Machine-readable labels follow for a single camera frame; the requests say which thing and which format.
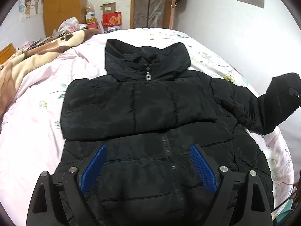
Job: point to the black puffer jacket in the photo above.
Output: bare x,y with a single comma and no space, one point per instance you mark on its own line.
145,103

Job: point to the grey door with wooden frame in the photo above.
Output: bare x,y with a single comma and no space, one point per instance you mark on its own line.
150,2

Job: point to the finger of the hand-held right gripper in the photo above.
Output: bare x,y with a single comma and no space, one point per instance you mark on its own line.
295,93

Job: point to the small red box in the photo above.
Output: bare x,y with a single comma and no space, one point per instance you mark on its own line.
92,25

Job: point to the clear snack bag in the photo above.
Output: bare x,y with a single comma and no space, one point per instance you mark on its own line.
90,7

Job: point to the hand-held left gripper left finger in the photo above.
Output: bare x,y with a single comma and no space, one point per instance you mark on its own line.
93,169

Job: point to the cardboard box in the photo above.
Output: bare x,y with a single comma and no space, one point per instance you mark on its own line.
108,8

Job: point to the cartoon wall poster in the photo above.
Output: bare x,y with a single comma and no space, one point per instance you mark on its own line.
29,7

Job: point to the white plastic bag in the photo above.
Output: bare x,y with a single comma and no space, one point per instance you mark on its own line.
68,26

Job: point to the wooden headboard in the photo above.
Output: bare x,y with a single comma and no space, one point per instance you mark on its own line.
7,53

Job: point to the pink floral bed sheet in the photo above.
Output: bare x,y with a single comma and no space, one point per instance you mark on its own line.
35,122

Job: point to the brown cartoon blanket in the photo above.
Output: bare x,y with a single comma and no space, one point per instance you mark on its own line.
30,58

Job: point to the metal door latch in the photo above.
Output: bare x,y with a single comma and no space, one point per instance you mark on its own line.
173,4

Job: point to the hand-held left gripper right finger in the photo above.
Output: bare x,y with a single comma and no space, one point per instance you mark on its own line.
203,169

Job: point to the bedside clutter pile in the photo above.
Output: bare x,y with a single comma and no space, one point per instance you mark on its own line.
35,43

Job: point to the red gift box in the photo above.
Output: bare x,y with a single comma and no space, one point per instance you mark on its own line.
112,19

